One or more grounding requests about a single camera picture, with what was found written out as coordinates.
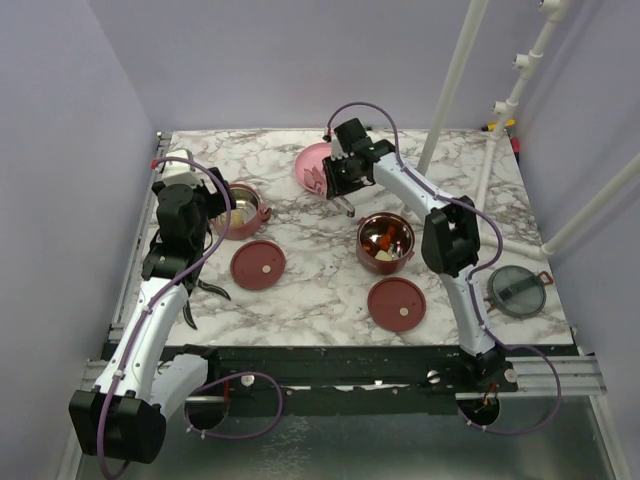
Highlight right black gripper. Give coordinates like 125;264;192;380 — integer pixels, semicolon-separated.
322;154;363;201

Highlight white steamed bun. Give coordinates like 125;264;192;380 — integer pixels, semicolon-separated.
230;209;245;228

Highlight pink food tongs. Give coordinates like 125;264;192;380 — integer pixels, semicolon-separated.
303;167;355;218

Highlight pink food plate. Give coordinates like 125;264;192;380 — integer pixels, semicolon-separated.
294;142;331;193

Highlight dark red steel lunch pot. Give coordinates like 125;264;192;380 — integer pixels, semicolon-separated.
356;212;416;275

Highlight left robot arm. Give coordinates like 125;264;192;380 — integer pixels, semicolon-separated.
69;157;236;479

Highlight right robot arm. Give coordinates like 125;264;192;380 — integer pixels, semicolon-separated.
323;138;496;391

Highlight pink steel lunch pot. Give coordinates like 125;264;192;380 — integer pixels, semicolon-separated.
225;183;272;240

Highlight dark pink round lid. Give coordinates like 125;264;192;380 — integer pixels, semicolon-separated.
230;240;286;291

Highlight red braised meat piece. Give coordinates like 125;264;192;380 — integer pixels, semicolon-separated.
378;225;396;251

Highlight black pliers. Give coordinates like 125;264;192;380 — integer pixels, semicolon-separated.
182;280;232;331

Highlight transparent grey pot lid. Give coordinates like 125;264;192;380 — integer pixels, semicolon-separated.
485;265;554;319

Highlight aluminium table edge rail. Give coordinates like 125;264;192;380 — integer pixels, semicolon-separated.
108;130;172;331

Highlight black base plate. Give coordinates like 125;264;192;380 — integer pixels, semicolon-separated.
99;342;521;416

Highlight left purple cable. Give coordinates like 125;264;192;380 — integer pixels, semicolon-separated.
97;155;284;477

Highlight white pipe frame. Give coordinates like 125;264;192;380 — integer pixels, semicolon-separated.
418;0;639;260

